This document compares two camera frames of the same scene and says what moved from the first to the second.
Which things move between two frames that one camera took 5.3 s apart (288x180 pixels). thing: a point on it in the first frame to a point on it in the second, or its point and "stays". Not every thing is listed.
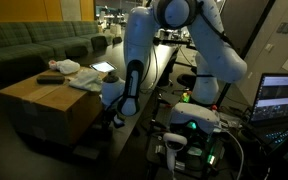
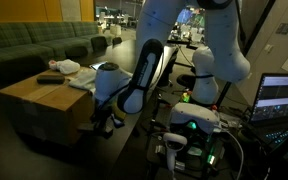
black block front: x=86 y=152 to x=86 y=126
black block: x=50 y=79 stays
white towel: x=86 y=79 stays
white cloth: x=65 y=67 stays
